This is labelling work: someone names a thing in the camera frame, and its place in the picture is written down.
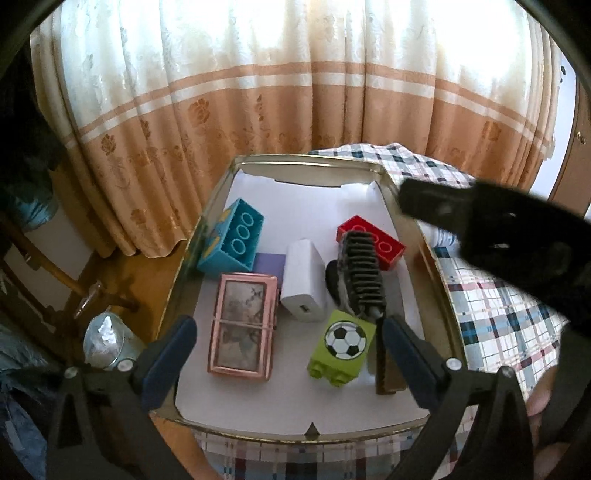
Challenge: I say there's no brown wooden door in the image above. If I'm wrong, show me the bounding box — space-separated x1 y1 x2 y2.
549 81 591 217

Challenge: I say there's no green football toy brick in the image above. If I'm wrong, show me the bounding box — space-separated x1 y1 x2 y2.
307 310 377 388

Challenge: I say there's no purple block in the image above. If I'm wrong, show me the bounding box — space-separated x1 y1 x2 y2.
252 253 287 287

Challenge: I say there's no white paper tray liner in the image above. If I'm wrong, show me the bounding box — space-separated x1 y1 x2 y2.
175 172 428 438

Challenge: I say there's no white charger cube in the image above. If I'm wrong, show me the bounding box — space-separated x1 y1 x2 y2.
280 239 327 323

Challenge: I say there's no cream and orange curtain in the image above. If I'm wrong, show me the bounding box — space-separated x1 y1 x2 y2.
30 1 563 258

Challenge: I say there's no teal toy brick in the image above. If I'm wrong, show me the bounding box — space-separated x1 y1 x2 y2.
197 198 264 277

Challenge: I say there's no dark brown wooden block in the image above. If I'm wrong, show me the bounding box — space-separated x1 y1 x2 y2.
375 271 409 396

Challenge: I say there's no gold metal tray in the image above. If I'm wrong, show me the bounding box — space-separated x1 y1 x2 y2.
159 155 464 443

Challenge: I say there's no red toy brick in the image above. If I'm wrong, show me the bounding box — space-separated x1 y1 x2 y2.
335 215 406 271

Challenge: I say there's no plaid tablecloth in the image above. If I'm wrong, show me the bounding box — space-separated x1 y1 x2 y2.
195 143 565 479

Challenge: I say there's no clear plastic bag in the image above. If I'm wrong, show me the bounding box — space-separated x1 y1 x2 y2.
83 310 145 371

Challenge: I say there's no black ribbed brush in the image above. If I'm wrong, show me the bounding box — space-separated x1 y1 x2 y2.
325 231 386 323

